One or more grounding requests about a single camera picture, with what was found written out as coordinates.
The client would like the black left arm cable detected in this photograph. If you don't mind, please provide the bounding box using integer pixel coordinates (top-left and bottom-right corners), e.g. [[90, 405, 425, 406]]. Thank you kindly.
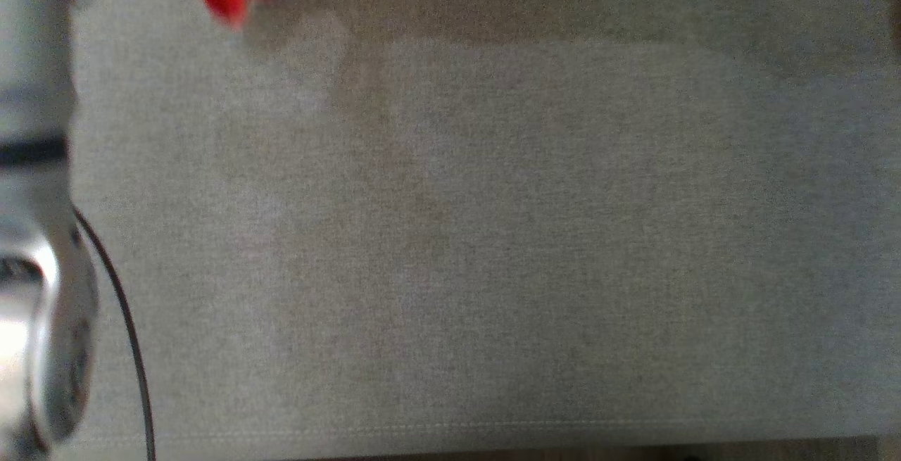
[[70, 206, 158, 461]]

